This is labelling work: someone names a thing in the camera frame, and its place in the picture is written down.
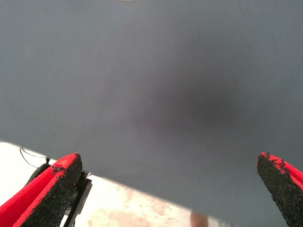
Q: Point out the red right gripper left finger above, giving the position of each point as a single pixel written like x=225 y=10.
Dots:
x=35 y=203

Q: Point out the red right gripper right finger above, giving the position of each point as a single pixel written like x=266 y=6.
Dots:
x=284 y=189

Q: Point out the dark grey table cloth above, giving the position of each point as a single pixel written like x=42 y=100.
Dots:
x=142 y=71

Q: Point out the black robot torso frame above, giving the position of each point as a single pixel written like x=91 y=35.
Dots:
x=81 y=189

